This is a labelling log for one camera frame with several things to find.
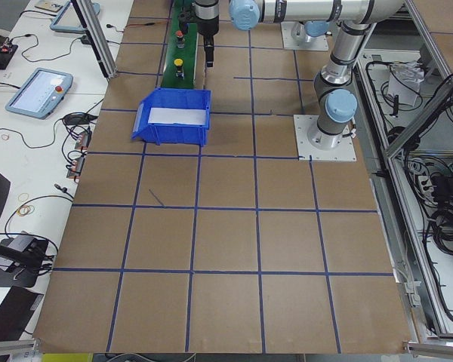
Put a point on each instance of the red push button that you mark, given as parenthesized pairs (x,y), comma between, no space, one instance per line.
(180,41)

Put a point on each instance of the yellow push button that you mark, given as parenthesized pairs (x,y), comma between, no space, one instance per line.
(178,64)

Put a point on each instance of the green conveyor belt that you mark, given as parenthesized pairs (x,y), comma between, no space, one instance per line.
(187,52)

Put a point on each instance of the blue source bin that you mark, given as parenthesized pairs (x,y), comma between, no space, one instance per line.
(172,133)

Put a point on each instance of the white foam pad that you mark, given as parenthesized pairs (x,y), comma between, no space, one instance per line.
(197,117)

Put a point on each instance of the far teach pendant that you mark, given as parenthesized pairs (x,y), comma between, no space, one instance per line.
(67,21)

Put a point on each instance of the teach pendant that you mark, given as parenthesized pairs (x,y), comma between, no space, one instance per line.
(67,21)
(41,93)

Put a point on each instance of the near teach pendant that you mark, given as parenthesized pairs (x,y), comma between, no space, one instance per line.
(41,93)

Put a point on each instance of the aluminium frame post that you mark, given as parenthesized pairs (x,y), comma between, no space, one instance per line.
(91,25)

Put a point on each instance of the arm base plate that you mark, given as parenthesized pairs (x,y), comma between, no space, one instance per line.
(314,145)
(306,37)

